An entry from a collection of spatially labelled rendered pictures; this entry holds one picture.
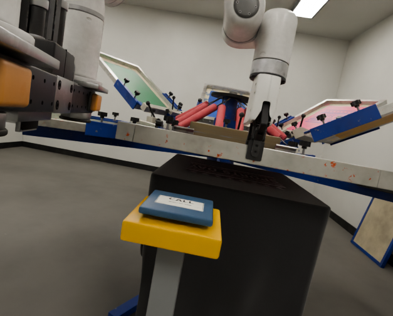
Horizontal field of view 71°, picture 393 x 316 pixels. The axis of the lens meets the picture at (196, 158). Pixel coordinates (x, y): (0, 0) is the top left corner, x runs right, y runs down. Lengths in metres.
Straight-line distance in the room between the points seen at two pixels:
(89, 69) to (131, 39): 5.02
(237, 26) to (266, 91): 0.13
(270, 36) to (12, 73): 0.45
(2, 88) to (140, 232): 0.22
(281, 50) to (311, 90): 5.04
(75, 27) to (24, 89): 0.43
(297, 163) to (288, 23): 0.27
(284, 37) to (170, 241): 0.44
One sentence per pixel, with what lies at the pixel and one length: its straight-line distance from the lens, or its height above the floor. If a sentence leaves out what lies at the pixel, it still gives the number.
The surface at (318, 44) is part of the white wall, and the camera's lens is 5.80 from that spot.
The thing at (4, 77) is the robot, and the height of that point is 1.10.
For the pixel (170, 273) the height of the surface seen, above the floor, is 0.87.
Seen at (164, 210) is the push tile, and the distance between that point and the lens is 0.37.
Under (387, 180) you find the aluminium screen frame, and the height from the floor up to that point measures 1.05.
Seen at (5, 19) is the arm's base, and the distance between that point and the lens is 0.34.
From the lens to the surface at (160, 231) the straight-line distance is 0.36.
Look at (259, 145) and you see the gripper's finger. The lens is 0.57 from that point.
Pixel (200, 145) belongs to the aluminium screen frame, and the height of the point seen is 1.05.
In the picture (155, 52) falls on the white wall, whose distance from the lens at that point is 5.58.
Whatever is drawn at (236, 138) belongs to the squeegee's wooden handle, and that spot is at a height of 1.06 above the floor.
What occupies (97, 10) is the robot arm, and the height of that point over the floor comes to 1.31.
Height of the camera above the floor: 1.09
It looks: 7 degrees down
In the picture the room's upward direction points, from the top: 10 degrees clockwise
